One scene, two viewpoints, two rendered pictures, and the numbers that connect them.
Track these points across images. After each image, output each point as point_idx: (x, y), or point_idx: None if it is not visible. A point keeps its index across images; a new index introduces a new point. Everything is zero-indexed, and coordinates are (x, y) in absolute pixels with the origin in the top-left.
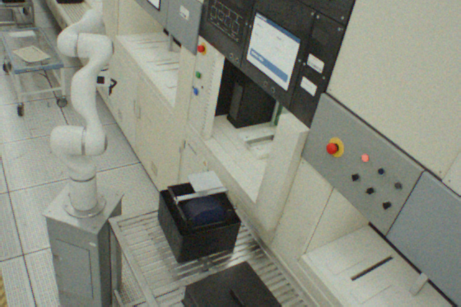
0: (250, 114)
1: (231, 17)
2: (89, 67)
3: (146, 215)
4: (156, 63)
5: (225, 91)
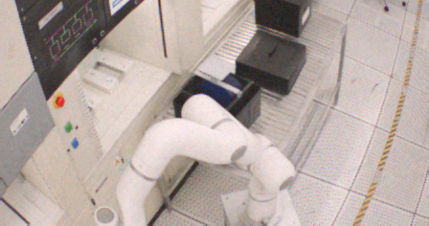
0: None
1: (79, 16)
2: (234, 120)
3: (230, 163)
4: None
5: None
